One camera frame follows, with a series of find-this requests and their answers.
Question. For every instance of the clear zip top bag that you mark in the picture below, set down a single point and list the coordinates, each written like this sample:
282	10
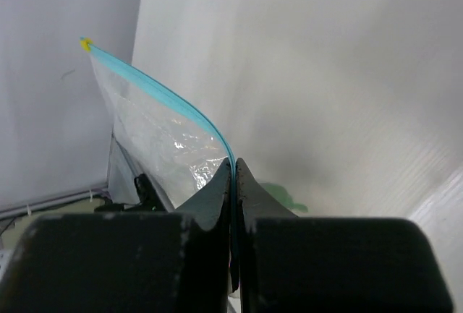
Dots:
186	158

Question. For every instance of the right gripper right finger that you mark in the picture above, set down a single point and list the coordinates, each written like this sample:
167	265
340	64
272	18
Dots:
294	264

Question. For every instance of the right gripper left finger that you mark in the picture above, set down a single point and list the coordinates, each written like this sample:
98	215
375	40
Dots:
127	261

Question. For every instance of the green cucumber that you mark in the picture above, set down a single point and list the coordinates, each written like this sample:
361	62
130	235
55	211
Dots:
280	194

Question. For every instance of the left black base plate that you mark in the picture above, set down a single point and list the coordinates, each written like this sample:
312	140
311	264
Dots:
150	200

